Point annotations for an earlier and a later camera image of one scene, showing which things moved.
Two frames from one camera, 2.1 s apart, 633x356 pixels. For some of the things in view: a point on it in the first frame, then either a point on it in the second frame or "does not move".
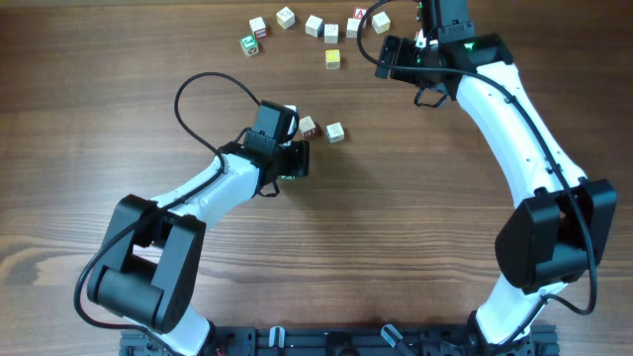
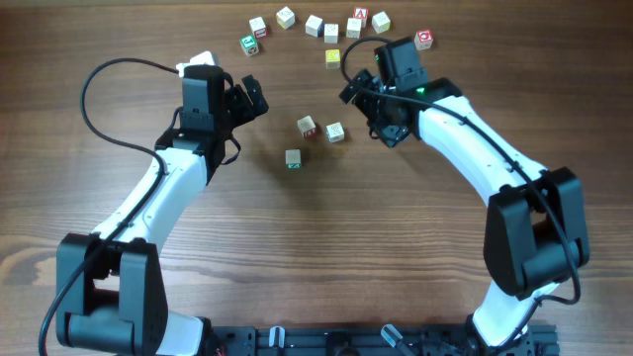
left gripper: (301, 158) → (245, 102)
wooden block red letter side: (308, 128) does not move
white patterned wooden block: (335, 133) does not move
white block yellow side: (381, 23) does not move
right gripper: (404, 69) → (389, 133)
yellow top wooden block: (333, 59) does not move
